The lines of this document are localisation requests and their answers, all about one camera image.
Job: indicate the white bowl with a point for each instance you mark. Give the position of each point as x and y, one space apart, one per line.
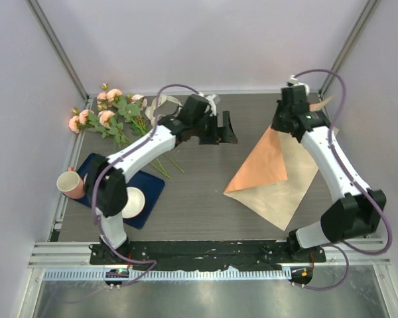
135 203

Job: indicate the cream ribbon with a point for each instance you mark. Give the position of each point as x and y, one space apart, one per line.
152 111

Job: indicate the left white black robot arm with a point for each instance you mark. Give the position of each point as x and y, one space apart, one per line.
107 177

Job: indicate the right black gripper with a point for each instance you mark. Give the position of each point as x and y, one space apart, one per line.
279 107

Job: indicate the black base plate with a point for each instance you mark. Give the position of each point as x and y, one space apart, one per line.
206 255

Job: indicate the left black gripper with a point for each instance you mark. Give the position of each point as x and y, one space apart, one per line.
221 135

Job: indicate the kraft wrapping paper sheet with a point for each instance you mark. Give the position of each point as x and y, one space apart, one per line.
274 178

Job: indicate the dark blue tray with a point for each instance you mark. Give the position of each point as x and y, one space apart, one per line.
144 191

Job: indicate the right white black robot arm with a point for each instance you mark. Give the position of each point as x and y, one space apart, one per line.
355 209

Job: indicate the slotted white cable duct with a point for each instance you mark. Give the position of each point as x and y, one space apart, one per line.
114 275

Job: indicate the pink cup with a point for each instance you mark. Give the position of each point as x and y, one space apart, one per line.
71 184

